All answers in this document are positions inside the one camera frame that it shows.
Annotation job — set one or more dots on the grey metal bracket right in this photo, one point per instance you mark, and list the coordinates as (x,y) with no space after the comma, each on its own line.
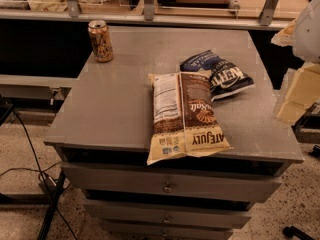
(267,13)

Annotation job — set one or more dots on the grey counter shelf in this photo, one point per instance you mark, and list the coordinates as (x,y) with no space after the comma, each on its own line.
(35,87)

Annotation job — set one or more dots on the blue chip bag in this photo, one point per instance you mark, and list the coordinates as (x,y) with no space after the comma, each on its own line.
(225,78)

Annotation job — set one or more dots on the orange soda can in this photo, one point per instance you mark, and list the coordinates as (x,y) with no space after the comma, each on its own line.
(100,40)

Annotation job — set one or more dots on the grey metal bracket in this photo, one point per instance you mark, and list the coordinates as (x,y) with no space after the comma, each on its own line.
(73,8)
(149,10)
(267,13)

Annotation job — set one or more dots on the grey metal bracket left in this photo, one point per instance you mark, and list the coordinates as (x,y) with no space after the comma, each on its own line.
(73,8)

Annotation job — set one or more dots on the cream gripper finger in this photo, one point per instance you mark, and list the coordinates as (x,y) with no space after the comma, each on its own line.
(300,89)
(285,36)

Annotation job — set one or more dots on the bottom grey drawer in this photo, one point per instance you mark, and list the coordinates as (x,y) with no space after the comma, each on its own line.
(166,231)

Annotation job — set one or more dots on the black caster base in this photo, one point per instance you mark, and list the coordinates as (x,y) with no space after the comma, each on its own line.
(295,232)

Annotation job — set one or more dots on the middle grey drawer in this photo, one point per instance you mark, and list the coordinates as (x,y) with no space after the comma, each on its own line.
(166,214)

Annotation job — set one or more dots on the grey drawer cabinet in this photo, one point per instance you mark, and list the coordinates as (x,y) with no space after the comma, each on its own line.
(107,117)

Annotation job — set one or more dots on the grey drawer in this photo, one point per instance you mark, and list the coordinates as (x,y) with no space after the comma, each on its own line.
(172,182)
(166,231)
(166,214)

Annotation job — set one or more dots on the brown chip bag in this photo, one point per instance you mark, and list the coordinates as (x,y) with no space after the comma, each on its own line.
(184,123)

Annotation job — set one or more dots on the grey metal bracket middle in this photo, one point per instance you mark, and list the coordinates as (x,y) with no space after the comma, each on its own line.
(149,10)

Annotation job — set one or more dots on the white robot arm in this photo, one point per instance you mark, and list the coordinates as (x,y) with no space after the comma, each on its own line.
(303,35)

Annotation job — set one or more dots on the top grey drawer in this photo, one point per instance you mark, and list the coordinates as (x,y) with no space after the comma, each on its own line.
(172,182)

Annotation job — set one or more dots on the black stand leg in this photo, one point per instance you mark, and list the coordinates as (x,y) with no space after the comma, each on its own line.
(54,197)

